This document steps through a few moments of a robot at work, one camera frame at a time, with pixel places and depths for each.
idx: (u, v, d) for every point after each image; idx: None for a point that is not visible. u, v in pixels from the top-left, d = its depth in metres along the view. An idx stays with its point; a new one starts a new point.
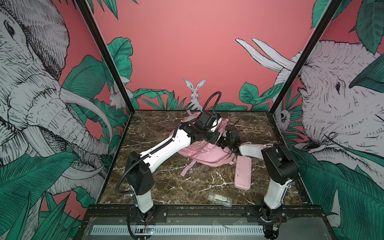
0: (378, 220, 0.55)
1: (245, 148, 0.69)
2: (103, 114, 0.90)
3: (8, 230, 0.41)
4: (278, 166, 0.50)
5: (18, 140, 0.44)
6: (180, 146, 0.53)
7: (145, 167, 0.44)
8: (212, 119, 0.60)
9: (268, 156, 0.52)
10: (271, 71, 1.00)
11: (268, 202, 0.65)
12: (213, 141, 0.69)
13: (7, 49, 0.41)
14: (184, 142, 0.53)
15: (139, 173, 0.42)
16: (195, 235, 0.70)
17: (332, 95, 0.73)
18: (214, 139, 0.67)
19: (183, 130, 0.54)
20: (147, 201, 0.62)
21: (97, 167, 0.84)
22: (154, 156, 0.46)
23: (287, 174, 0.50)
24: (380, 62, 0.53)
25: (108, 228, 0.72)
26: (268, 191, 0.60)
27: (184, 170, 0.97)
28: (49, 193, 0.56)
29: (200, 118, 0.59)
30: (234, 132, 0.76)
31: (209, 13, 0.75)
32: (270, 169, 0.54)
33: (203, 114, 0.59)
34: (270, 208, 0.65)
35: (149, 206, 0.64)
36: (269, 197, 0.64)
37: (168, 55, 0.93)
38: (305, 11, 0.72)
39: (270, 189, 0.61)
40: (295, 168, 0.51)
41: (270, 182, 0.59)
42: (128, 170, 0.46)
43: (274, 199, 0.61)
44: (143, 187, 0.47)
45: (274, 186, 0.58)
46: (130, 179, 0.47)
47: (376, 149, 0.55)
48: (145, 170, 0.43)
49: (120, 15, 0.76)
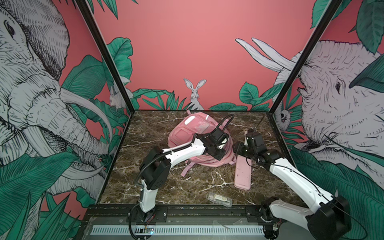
0: (378, 221, 0.55)
1: (285, 176, 0.51)
2: (103, 114, 0.90)
3: (8, 230, 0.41)
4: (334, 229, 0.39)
5: (18, 140, 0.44)
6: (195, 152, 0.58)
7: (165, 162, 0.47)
8: (225, 136, 0.68)
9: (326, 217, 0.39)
10: (271, 71, 1.00)
11: (272, 209, 0.64)
12: (219, 158, 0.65)
13: (7, 50, 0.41)
14: (199, 149, 0.58)
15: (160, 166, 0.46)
16: (195, 235, 0.70)
17: (332, 95, 0.73)
18: (220, 156, 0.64)
19: (200, 140, 0.60)
20: (149, 203, 0.63)
21: (97, 167, 0.84)
22: (174, 154, 0.51)
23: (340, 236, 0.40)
24: (380, 62, 0.53)
25: (109, 228, 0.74)
26: (282, 208, 0.59)
27: (184, 170, 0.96)
28: (49, 193, 0.56)
29: (213, 133, 0.67)
30: (258, 139, 0.60)
31: (209, 14, 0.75)
32: (315, 224, 0.43)
33: (216, 130, 0.67)
34: (272, 213, 0.65)
35: (151, 207, 0.65)
36: (277, 208, 0.61)
37: (168, 55, 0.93)
38: (305, 11, 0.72)
39: (286, 210, 0.57)
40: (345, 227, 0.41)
41: (292, 210, 0.55)
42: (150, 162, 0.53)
43: (285, 216, 0.58)
44: (157, 182, 0.49)
45: (294, 217, 0.53)
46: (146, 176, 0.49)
47: (376, 149, 0.55)
48: (166, 165, 0.46)
49: (120, 15, 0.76)
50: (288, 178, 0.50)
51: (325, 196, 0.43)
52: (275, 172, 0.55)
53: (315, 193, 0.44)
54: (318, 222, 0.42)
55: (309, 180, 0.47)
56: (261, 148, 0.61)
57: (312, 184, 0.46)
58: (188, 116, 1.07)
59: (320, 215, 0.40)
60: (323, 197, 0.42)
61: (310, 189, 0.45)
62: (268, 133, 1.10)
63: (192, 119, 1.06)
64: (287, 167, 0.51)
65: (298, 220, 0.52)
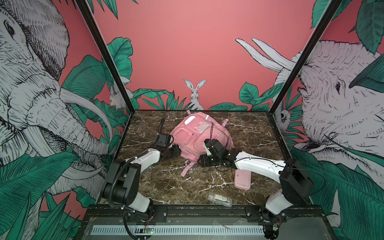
0: (378, 220, 0.55)
1: (249, 166, 0.56)
2: (103, 114, 0.90)
3: (8, 230, 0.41)
4: (300, 190, 0.43)
5: (18, 140, 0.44)
6: (154, 156, 0.62)
7: (133, 166, 0.47)
8: (168, 136, 0.76)
9: (290, 184, 0.43)
10: (272, 71, 1.00)
11: (271, 209, 0.63)
12: (177, 153, 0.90)
13: (7, 49, 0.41)
14: (156, 151, 0.63)
15: (130, 172, 0.46)
16: (195, 235, 0.70)
17: (332, 95, 0.73)
18: (177, 151, 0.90)
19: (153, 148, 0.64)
20: (143, 201, 0.62)
21: (97, 167, 0.84)
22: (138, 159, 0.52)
23: (307, 194, 0.44)
24: (380, 62, 0.53)
25: (109, 228, 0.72)
26: (272, 198, 0.61)
27: (184, 170, 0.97)
28: (49, 193, 0.56)
29: (160, 139, 0.74)
30: (217, 144, 0.65)
31: (209, 13, 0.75)
32: (288, 193, 0.47)
33: (161, 136, 0.74)
34: (274, 213, 0.63)
35: (147, 202, 0.65)
36: (272, 205, 0.62)
37: (168, 55, 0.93)
38: (305, 11, 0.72)
39: (275, 198, 0.59)
40: (309, 183, 0.46)
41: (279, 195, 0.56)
42: (115, 179, 0.48)
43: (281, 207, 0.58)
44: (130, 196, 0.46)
45: (282, 199, 0.54)
46: (116, 195, 0.44)
47: (376, 149, 0.55)
48: (136, 168, 0.46)
49: (120, 15, 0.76)
50: (252, 166, 0.55)
51: (279, 165, 0.49)
52: (241, 166, 0.59)
53: (273, 166, 0.49)
54: (288, 191, 0.46)
55: (264, 158, 0.53)
56: (222, 151, 0.66)
57: (268, 160, 0.52)
58: (188, 117, 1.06)
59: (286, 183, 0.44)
60: (279, 167, 0.48)
61: (268, 165, 0.50)
62: (268, 133, 1.10)
63: (192, 119, 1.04)
64: (246, 157, 0.57)
65: (287, 202, 0.53)
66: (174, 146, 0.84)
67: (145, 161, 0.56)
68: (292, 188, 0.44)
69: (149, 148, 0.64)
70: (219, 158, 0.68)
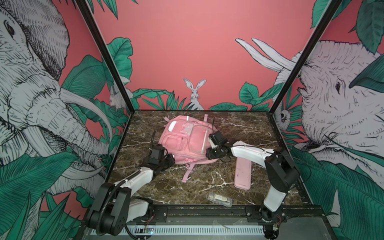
0: (378, 220, 0.55)
1: (242, 151, 0.62)
2: (103, 114, 0.90)
3: (8, 230, 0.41)
4: (283, 176, 0.47)
5: (18, 140, 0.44)
6: (146, 177, 0.59)
7: (124, 190, 0.44)
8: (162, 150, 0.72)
9: (274, 169, 0.48)
10: (272, 71, 1.00)
11: (269, 206, 0.64)
12: (172, 161, 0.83)
13: (7, 49, 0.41)
14: (148, 171, 0.60)
15: (119, 197, 0.43)
16: (195, 235, 0.70)
17: (332, 95, 0.73)
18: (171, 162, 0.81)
19: (146, 167, 0.63)
20: (140, 206, 0.61)
21: (97, 167, 0.84)
22: (128, 182, 0.50)
23: (292, 182, 0.48)
24: (380, 62, 0.53)
25: None
26: (268, 194, 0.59)
27: (185, 175, 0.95)
28: (49, 193, 0.56)
29: (153, 155, 0.70)
30: (218, 135, 0.73)
31: (209, 13, 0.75)
32: (273, 180, 0.51)
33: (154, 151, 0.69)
34: (272, 210, 0.64)
35: (145, 205, 0.64)
36: (269, 201, 0.63)
37: (168, 56, 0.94)
38: (305, 11, 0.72)
39: (270, 192, 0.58)
40: (296, 172, 0.49)
41: (270, 187, 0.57)
42: (103, 206, 0.45)
43: (276, 202, 0.60)
44: (118, 225, 0.42)
45: (274, 190, 0.56)
46: (103, 224, 0.41)
47: (376, 149, 0.55)
48: (125, 193, 0.43)
49: (120, 15, 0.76)
50: (245, 152, 0.60)
51: (268, 151, 0.53)
52: (236, 153, 0.65)
53: (262, 152, 0.54)
54: (272, 176, 0.50)
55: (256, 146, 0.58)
56: (222, 141, 0.73)
57: (259, 148, 0.56)
58: (171, 123, 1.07)
59: (270, 168, 0.49)
60: (267, 152, 0.53)
61: (259, 151, 0.55)
62: (268, 133, 1.10)
63: (175, 124, 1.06)
64: (241, 144, 0.63)
65: (279, 192, 0.54)
66: (168, 156, 0.81)
67: (136, 183, 0.53)
68: (275, 174, 0.48)
69: (141, 168, 0.61)
70: (219, 147, 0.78)
